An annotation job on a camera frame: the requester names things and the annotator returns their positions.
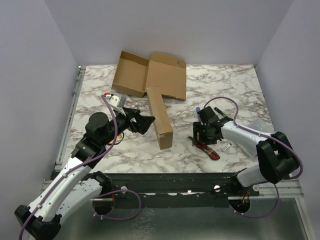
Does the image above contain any red black utility knife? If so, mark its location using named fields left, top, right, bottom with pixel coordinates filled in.
left=187, top=136, right=220, bottom=161

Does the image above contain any aluminium extrusion frame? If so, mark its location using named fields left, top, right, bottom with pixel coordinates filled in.
left=32, top=65, right=313, bottom=240

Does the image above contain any brown cardboard express box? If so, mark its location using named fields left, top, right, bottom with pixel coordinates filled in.
left=111, top=50, right=187, bottom=101

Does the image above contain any clear plastic screw box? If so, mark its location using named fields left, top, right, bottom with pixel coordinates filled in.
left=238, top=117, right=275, bottom=158

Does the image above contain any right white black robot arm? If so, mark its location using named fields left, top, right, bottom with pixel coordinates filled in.
left=193, top=106, right=301, bottom=196

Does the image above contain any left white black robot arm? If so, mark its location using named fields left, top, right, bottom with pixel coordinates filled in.
left=14, top=107, right=155, bottom=240

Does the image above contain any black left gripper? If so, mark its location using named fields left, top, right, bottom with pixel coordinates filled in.
left=101, top=106, right=155, bottom=147

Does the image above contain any green black screwdriver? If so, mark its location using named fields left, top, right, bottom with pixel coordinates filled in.
left=214, top=107, right=227, bottom=117

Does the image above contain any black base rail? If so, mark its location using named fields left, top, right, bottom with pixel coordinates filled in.
left=81, top=172, right=259, bottom=209

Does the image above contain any small silver metal piece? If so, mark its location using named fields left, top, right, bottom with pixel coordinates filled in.
left=221, top=143, right=232, bottom=152

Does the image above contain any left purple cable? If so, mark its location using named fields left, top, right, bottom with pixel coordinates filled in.
left=18, top=92, right=142, bottom=240

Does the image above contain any blue red screwdriver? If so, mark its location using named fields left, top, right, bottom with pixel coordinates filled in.
left=195, top=106, right=201, bottom=122

